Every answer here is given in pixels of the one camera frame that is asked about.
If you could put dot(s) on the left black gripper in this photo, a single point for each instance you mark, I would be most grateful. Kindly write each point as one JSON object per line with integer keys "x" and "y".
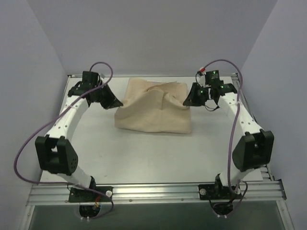
{"x": 105, "y": 96}

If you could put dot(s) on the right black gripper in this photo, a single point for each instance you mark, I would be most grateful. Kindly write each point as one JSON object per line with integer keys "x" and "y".
{"x": 196, "y": 93}

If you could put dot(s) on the beige surgical wrap cloth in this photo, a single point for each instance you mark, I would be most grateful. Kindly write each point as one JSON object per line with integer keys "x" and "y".
{"x": 154, "y": 107}

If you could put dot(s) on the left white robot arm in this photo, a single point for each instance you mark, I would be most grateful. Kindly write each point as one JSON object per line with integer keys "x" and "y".
{"x": 55, "y": 152}

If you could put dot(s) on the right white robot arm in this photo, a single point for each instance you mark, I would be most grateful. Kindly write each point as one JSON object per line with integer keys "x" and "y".
{"x": 250, "y": 146}

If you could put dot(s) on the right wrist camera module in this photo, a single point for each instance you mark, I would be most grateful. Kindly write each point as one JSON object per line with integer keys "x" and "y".
{"x": 212, "y": 78}

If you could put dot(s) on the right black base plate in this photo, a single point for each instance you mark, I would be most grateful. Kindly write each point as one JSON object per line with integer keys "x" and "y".
{"x": 216, "y": 192}

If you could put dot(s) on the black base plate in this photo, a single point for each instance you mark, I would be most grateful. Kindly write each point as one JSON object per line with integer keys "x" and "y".
{"x": 78, "y": 195}
{"x": 216, "y": 192}

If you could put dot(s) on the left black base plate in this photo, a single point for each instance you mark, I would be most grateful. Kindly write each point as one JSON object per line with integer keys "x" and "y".
{"x": 78, "y": 195}

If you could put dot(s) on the aluminium front rail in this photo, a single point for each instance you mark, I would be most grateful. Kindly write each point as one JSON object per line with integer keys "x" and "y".
{"x": 43, "y": 195}

